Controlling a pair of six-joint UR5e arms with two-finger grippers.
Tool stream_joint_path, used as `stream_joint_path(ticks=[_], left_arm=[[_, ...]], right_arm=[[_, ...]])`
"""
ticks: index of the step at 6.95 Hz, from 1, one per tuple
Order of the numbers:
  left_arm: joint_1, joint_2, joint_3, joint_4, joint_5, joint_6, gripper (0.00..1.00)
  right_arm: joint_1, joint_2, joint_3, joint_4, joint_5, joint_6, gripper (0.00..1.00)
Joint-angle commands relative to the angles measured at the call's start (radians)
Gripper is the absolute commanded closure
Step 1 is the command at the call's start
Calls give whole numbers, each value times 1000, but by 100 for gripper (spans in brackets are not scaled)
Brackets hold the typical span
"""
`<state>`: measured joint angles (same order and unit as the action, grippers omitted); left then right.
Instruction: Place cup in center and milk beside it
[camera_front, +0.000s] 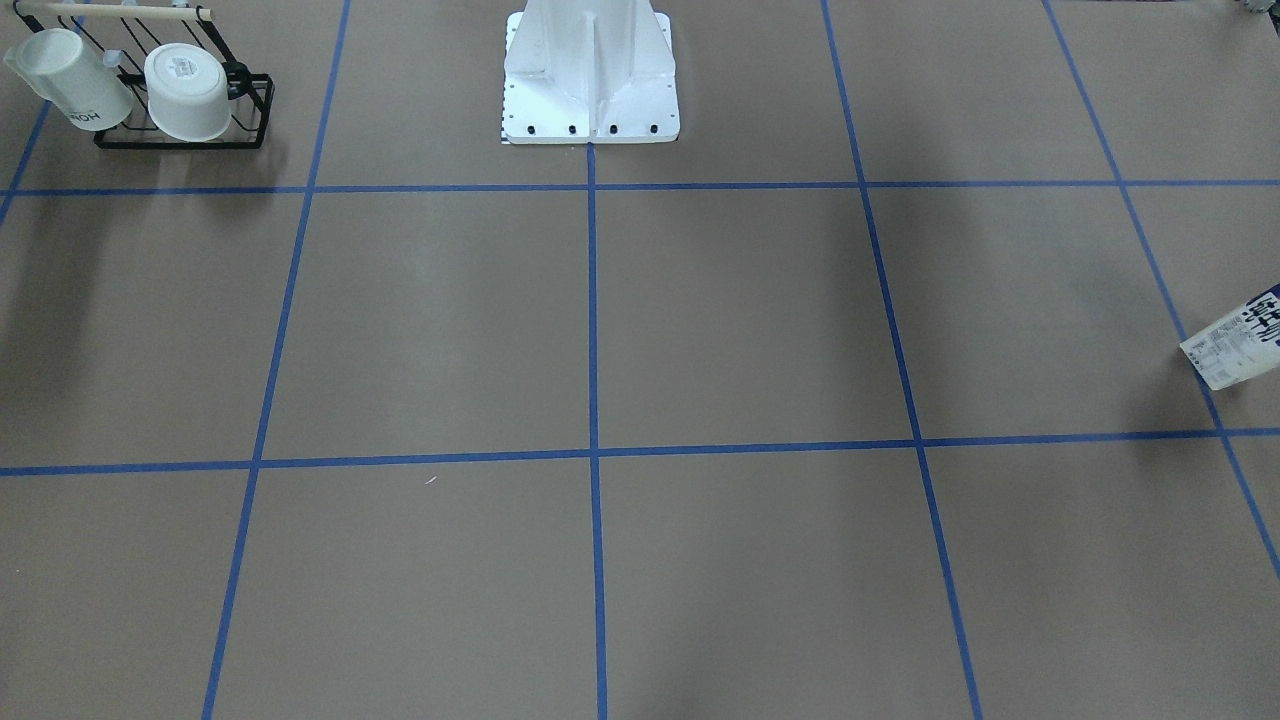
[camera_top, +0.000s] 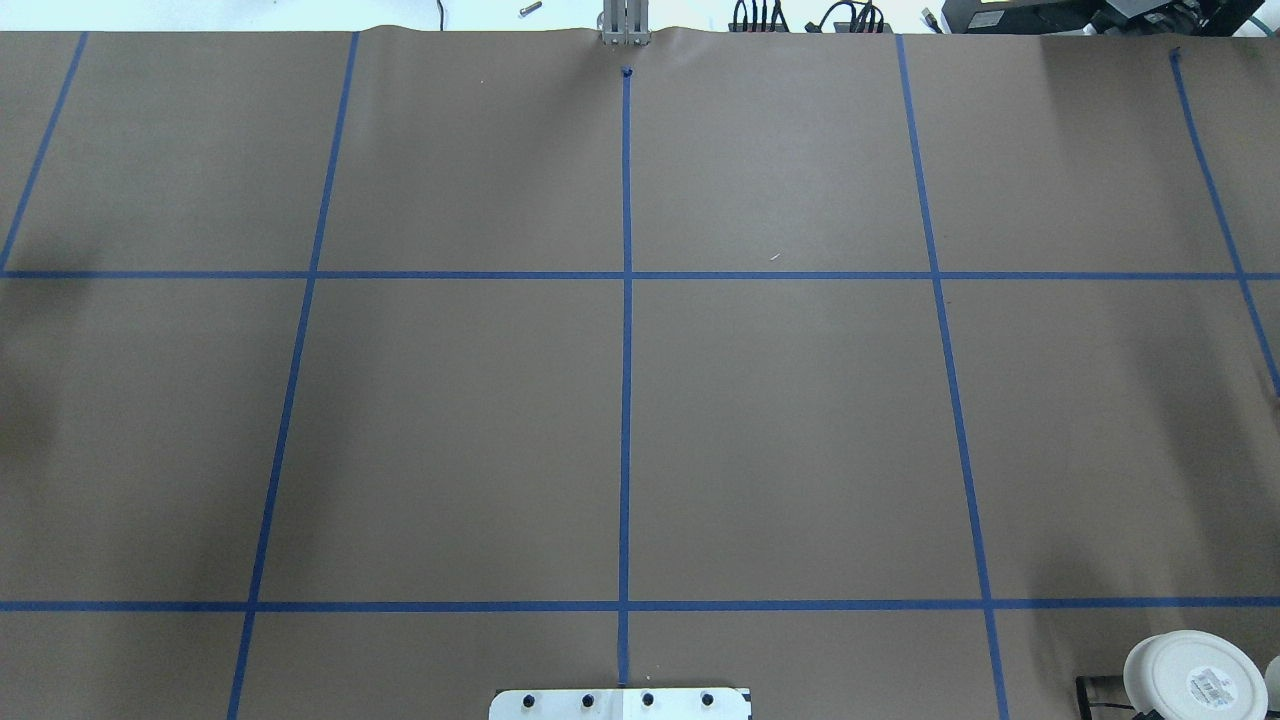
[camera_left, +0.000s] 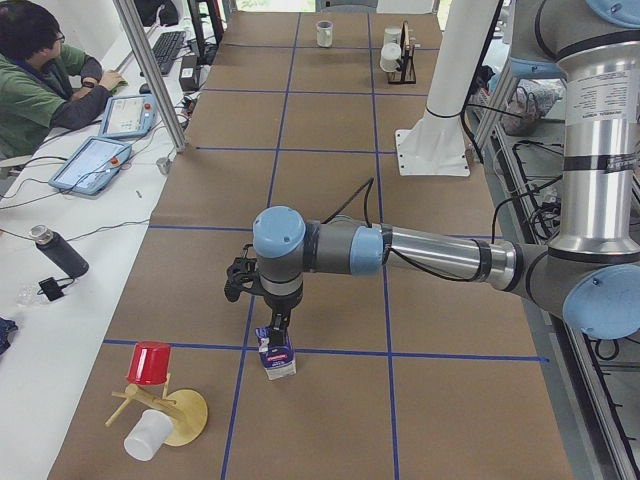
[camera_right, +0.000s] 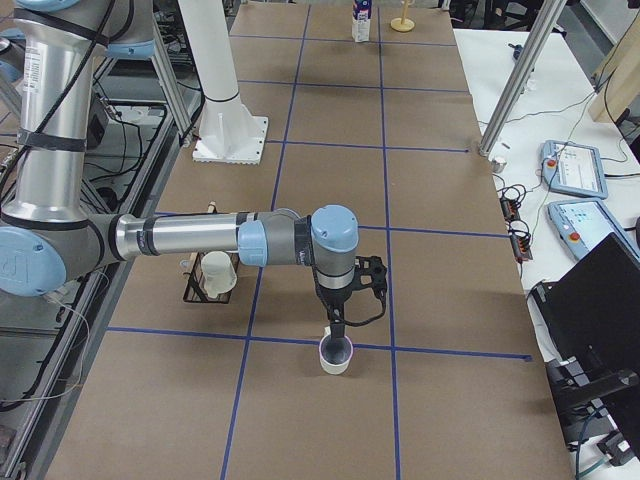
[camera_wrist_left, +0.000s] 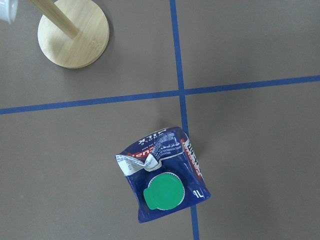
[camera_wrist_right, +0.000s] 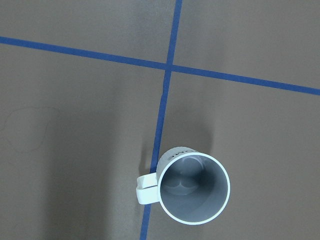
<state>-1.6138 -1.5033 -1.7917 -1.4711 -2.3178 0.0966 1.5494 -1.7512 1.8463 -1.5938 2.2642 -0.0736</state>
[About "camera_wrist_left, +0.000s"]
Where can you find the blue milk carton green cap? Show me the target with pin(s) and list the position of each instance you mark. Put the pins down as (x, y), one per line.
(163, 173)

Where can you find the white cup on mug tree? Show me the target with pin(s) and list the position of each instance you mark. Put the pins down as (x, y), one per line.
(8, 10)

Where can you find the wooden mug tree stand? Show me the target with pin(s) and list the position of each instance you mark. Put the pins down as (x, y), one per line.
(72, 33)

